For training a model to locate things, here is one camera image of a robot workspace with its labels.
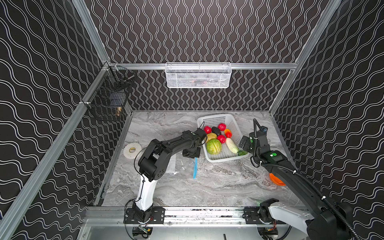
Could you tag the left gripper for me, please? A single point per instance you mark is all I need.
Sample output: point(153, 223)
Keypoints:
point(191, 151)

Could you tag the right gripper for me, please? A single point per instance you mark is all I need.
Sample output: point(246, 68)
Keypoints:
point(245, 143)

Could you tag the clear zip top bag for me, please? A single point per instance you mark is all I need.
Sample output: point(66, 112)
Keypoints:
point(179, 165)

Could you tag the red apple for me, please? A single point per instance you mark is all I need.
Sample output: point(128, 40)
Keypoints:
point(207, 129)

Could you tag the dark red beet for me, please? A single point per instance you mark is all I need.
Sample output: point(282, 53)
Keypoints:
point(222, 127)

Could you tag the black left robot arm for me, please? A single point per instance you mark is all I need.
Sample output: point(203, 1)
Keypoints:
point(154, 162)

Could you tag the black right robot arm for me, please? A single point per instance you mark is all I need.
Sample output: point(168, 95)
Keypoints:
point(324, 219)

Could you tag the white daikon radish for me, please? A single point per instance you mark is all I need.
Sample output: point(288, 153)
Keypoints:
point(232, 146)

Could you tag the small red pepper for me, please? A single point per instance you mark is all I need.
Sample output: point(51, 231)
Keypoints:
point(228, 134)

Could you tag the green cabbage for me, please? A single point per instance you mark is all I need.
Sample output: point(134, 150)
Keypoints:
point(214, 147)

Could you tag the white plastic basket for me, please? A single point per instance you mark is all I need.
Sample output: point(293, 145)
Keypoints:
point(225, 155)

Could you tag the red tomato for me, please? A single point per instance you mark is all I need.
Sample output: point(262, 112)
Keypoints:
point(221, 138)

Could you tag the white tape roll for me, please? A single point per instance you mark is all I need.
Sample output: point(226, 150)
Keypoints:
point(131, 150)

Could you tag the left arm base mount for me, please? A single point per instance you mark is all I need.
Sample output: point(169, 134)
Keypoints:
point(154, 215)

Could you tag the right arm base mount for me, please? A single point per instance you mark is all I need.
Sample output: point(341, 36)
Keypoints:
point(259, 216)

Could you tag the clear wall basket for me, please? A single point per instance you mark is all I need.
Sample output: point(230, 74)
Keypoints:
point(195, 75)

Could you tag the black wire wall basket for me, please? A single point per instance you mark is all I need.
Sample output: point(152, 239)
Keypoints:
point(109, 102)

